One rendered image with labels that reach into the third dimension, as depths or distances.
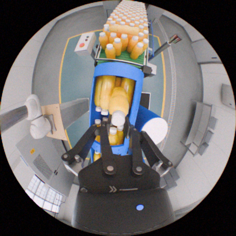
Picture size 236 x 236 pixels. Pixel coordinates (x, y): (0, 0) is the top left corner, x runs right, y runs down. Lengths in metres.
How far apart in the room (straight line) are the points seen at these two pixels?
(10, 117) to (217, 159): 4.03
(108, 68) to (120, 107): 0.18
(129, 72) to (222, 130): 3.20
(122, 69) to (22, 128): 2.99
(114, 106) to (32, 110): 0.63
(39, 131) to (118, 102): 0.66
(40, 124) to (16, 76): 2.53
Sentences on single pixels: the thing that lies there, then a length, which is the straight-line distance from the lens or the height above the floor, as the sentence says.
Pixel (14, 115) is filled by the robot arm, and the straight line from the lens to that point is 0.62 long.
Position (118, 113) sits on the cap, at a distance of 0.21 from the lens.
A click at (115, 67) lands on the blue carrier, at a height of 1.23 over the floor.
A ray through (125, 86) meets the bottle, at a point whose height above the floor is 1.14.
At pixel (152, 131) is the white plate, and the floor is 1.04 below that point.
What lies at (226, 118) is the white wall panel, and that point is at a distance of 3.21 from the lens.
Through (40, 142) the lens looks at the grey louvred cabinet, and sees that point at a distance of 1.90.
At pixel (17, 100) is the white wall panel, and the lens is 2.95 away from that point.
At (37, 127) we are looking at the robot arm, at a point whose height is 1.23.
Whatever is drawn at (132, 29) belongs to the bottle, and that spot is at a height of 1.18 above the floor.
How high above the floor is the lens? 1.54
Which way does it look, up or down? 71 degrees down
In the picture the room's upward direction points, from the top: 174 degrees clockwise
